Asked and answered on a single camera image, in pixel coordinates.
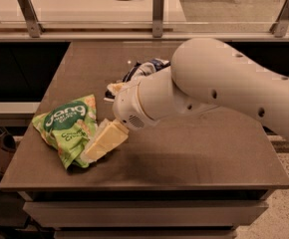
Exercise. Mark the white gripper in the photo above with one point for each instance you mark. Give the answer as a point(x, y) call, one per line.
point(127, 104)

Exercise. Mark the green rice chip bag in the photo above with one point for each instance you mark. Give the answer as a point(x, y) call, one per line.
point(68, 128)

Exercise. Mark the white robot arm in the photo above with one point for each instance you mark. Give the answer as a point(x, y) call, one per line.
point(204, 74)

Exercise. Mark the blue crumpled chip bag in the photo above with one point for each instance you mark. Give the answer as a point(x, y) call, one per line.
point(142, 70)

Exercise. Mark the dark object at left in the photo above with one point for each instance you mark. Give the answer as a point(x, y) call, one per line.
point(7, 150)

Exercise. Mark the grey table drawer base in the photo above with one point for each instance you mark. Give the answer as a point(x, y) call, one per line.
point(157, 219)

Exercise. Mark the middle metal rail bracket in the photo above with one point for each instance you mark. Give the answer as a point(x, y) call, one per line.
point(157, 18)

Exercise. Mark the metal rail bracket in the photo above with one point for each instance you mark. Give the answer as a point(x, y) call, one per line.
point(33, 26)
point(280, 26)
point(157, 18)

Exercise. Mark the left metal rail bracket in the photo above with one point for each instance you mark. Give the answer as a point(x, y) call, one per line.
point(33, 26)

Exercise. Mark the right metal rail bracket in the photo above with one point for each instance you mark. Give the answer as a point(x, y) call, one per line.
point(280, 26)

